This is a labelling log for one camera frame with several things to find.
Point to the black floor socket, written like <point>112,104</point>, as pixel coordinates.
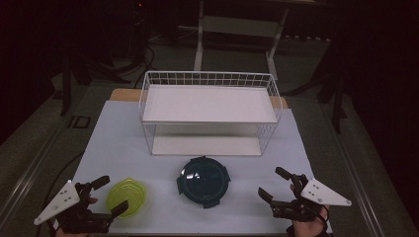
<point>79,122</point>

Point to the white metal stand frame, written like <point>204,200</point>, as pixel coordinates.
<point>198,49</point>

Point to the person's left hand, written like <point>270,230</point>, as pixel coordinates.
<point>93,200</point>

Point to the dark metal stand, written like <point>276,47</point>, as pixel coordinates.
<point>338,105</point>
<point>66,85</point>

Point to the pale blue table mat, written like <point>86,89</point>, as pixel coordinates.
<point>112,148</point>

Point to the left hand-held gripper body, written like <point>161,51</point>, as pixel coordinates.
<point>64,199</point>

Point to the metal floor rail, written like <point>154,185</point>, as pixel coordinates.
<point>26,177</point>
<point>355,177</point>

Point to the yellow-green plastic container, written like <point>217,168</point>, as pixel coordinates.
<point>128,192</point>

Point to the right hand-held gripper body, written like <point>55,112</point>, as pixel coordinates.
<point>321,195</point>

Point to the wooden table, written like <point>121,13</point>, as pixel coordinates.
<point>125,95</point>

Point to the person's right hand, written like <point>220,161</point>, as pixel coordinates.
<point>308,228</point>

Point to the dark blue lidded glass container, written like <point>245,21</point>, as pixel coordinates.
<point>203,181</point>

